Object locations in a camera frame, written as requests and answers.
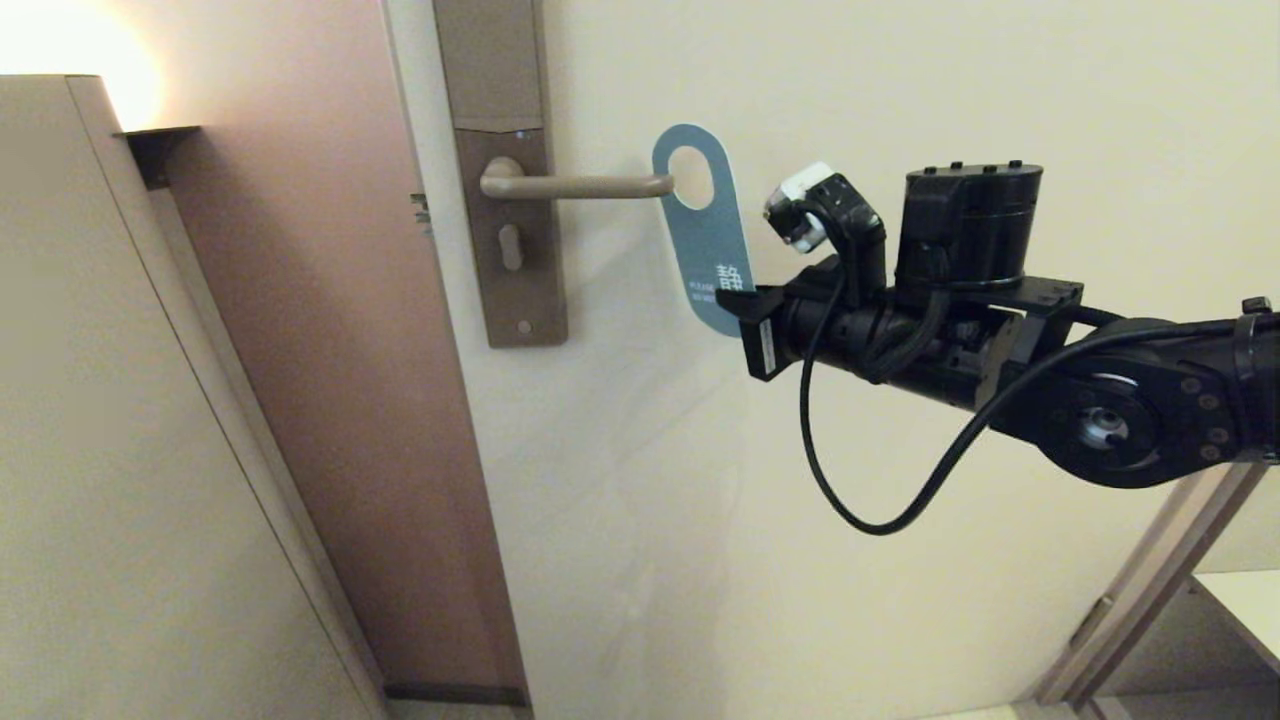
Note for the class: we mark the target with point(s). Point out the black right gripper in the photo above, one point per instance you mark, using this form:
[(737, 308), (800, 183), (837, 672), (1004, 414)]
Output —
[(845, 330)]

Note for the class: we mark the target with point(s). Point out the blue do-not-disturb door sign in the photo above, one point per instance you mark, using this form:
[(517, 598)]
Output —
[(710, 240)]

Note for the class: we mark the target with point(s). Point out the white door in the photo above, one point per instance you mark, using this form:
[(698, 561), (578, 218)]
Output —
[(700, 600)]

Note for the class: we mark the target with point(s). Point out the brown door lock plate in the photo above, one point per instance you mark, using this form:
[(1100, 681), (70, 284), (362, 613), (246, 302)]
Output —
[(490, 60)]

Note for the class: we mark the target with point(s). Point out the small metal latch plate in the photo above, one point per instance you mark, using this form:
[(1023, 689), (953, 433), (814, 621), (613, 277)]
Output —
[(422, 212)]

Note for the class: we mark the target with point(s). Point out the dark baseboard strip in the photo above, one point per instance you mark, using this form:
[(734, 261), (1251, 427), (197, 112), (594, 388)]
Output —
[(450, 695)]

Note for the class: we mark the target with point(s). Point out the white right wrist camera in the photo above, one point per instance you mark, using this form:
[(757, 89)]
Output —
[(805, 185)]

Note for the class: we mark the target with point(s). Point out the black right camera bracket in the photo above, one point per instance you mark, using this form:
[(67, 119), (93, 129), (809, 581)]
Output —
[(860, 230)]

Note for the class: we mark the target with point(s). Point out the brown frame hinge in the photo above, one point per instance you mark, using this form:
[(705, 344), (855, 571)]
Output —
[(1090, 620)]

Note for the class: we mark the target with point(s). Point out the brown closet door frame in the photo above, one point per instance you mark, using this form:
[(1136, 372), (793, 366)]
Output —
[(1150, 570)]

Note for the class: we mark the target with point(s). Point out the dark wall lamp bracket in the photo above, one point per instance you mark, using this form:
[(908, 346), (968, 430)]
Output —
[(160, 150)]

